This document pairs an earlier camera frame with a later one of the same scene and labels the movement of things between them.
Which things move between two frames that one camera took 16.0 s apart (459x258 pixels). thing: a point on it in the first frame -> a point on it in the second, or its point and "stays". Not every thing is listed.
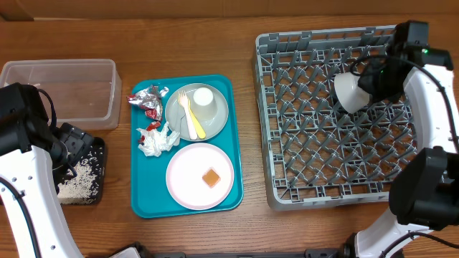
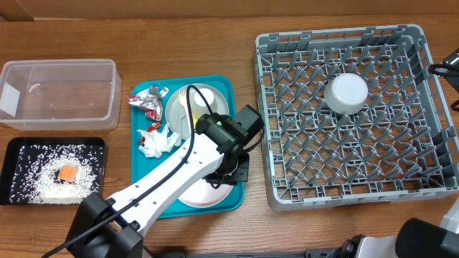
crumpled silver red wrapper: x=150 y=100 stays
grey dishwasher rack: x=315 y=153 stays
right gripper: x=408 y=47 -> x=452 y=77
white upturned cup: x=204 y=104 stays
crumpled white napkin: x=155 y=141 stays
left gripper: x=77 y=140 -> x=242 y=173
